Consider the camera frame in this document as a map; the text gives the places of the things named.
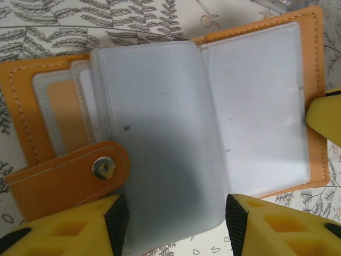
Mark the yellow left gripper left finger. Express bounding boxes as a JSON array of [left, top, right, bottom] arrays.
[[0, 194, 132, 256]]

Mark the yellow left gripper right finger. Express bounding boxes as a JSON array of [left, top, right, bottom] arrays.
[[225, 194, 341, 256]]

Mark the orange leather card holder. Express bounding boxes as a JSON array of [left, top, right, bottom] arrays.
[[0, 4, 332, 223]]

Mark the clear acrylic card box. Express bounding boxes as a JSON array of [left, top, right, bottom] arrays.
[[254, 0, 322, 12]]

